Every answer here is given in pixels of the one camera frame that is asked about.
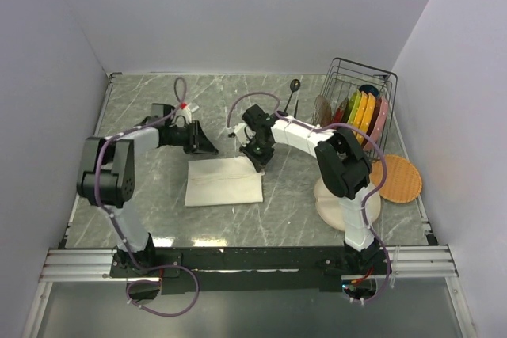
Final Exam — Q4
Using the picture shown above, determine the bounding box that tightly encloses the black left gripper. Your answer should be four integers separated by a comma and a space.
167, 120, 219, 156

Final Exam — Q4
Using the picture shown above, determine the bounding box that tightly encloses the white cloth napkin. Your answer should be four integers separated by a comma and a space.
185, 156, 263, 207

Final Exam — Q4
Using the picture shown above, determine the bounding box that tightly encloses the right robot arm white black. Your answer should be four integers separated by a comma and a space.
234, 104, 383, 274

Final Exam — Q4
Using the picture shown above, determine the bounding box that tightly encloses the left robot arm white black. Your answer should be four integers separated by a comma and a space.
77, 104, 219, 276

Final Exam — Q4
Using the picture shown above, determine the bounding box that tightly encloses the black fork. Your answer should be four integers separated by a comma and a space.
292, 100, 299, 118

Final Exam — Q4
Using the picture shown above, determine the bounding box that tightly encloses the brown round plate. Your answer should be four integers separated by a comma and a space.
313, 95, 333, 127

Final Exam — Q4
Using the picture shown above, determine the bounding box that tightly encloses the black spoon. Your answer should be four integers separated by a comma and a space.
277, 78, 301, 116

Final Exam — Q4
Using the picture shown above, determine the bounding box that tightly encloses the red plate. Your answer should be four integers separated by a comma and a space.
333, 97, 349, 123

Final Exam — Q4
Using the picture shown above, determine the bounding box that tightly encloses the beige round plate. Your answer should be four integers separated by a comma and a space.
314, 177, 381, 232

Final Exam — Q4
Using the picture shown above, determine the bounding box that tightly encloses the green plate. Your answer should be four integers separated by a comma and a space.
343, 90, 361, 124

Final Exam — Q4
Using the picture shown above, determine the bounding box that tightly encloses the yellow plate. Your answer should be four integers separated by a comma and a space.
353, 92, 369, 132

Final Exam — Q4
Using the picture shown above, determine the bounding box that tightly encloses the orange plate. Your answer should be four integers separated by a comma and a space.
360, 93, 377, 135

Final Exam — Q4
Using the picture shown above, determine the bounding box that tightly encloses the dark blue bowl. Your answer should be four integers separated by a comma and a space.
359, 84, 379, 97

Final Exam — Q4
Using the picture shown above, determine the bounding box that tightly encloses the pink plate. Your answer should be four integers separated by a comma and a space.
367, 96, 389, 143

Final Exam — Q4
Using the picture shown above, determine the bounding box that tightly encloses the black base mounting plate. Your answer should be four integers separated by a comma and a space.
109, 246, 391, 295

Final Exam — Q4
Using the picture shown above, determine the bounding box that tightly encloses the orange woven round placemat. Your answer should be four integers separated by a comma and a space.
379, 154, 422, 203

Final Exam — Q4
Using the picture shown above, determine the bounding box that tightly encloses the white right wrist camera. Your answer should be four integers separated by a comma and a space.
228, 123, 251, 146

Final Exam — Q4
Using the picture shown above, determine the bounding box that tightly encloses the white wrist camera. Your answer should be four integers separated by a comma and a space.
228, 123, 251, 146
173, 103, 200, 127

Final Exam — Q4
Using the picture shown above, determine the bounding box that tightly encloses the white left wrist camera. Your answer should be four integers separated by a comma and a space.
173, 103, 200, 127

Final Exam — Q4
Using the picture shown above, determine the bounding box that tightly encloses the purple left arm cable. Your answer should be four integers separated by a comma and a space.
93, 76, 201, 317

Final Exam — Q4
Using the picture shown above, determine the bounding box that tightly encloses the black wire dish rack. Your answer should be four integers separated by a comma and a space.
311, 58, 398, 150

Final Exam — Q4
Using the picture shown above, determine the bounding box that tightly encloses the aluminium frame rail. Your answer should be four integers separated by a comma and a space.
39, 245, 458, 283

